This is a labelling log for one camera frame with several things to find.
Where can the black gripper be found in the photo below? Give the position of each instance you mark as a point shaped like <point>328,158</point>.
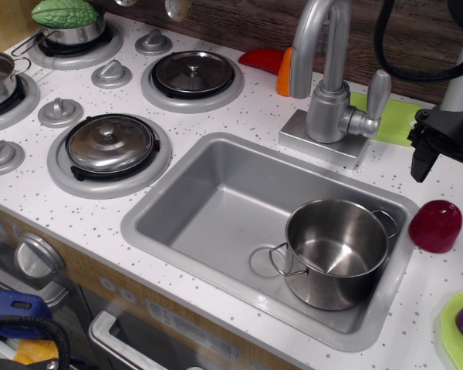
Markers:
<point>436,132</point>

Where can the steel pot in sink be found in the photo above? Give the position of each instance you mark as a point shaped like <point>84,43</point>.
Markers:
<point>334,250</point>

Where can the grey plastic sink basin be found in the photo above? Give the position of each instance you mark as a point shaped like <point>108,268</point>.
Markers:
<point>220,214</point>

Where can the steel pot far left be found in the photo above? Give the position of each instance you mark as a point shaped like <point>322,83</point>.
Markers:
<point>9,69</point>

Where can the light green cutting board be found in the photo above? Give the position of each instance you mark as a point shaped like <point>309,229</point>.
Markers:
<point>397,120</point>

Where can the silver toy faucet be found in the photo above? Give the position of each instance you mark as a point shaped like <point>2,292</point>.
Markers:
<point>331,129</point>

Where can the orange toy carrot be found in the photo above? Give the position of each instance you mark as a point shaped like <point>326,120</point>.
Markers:
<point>282,83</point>

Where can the red toy pepper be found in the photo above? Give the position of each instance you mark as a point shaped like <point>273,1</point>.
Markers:
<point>269,60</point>

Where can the light green plate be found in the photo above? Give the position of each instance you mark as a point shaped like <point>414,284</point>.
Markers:
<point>451,337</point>

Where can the back right burner lid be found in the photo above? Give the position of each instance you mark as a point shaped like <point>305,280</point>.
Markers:
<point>192,74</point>

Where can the burner lid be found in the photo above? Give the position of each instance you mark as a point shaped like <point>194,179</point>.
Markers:
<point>192,74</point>
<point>110,146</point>

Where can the hanging steel spoon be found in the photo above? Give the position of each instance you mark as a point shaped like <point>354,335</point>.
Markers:
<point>178,10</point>

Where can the grey stove knob top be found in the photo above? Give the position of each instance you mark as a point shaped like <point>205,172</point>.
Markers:
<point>154,43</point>

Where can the grey stove knob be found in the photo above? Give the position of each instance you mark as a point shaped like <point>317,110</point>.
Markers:
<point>113,75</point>
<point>12,156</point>
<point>154,43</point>
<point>60,113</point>

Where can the front right burner lid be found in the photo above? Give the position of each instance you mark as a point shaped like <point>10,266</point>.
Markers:
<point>110,146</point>

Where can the hanging steel utensil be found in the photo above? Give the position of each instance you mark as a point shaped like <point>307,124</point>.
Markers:
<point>126,3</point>

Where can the steel saucepan back left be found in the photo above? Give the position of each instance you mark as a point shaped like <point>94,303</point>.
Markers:
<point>65,37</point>

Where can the green bitter melon toy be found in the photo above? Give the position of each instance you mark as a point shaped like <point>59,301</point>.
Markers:
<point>64,14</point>

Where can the silver oven dial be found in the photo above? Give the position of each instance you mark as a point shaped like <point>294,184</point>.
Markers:
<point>36,258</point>

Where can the grey stove knob bottom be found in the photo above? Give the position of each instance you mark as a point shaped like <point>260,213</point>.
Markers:
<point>12,156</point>

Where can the yellow object lower left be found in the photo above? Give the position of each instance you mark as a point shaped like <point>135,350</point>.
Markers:
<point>31,351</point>

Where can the blue clamp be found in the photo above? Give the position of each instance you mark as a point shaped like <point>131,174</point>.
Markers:
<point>17,304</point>

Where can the white oven door handle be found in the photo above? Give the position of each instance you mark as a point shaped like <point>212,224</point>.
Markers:
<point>100,335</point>

